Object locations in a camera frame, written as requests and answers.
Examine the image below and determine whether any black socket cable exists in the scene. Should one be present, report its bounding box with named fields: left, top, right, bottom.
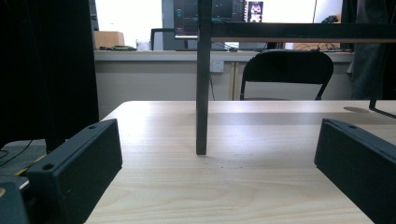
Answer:
left=209, top=72, right=217, bottom=102

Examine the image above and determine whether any white wall socket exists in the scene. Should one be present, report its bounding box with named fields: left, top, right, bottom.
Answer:
left=209, top=59, right=225, bottom=74

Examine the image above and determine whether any computer monitor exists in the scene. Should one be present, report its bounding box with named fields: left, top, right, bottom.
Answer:
left=173, top=0, right=248, bottom=40

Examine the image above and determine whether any cardboard box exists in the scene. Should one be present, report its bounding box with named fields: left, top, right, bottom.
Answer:
left=93, top=30, right=126, bottom=50

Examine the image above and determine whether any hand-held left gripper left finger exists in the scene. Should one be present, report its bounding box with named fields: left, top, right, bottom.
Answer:
left=25, top=118, right=123, bottom=224

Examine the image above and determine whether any clear plastic cup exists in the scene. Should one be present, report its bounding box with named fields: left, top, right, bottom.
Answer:
left=135, top=39, right=151, bottom=51

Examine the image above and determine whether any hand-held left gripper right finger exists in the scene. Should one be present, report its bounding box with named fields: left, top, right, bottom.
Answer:
left=313, top=118, right=396, bottom=224

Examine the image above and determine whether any thin black floor cable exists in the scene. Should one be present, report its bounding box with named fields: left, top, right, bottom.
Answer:
left=0, top=139, right=34, bottom=168

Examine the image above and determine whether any black two-tier shelf rack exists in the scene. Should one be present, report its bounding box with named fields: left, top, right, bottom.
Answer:
left=195, top=0, right=396, bottom=156

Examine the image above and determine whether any grey hanging cloth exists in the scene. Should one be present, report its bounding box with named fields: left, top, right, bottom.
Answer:
left=350, top=0, right=396, bottom=101

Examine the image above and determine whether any black chair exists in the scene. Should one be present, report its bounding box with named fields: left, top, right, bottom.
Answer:
left=239, top=49, right=335, bottom=102

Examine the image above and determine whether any dark curtain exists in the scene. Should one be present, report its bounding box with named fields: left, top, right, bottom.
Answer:
left=0, top=0, right=100, bottom=154

